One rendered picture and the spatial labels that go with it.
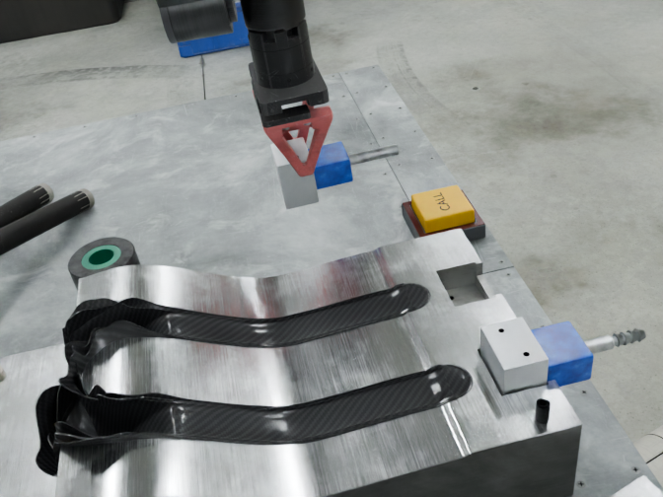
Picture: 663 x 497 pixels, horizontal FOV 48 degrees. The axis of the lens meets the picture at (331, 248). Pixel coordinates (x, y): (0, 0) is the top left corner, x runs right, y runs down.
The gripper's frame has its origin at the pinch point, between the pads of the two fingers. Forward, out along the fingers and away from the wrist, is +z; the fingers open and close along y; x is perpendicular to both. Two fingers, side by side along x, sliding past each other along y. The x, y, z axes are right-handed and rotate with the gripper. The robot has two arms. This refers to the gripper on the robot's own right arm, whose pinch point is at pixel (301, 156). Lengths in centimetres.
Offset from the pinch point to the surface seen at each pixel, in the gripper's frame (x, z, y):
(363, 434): -1.7, 6.9, 31.5
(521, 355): 11.4, 3.8, 30.5
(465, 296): 11.6, 9.2, 17.0
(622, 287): 82, 96, -64
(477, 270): 13.3, 7.4, 15.8
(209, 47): -11, 91, -281
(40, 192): -34.7, 12.1, -27.3
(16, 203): -37.3, 11.1, -23.8
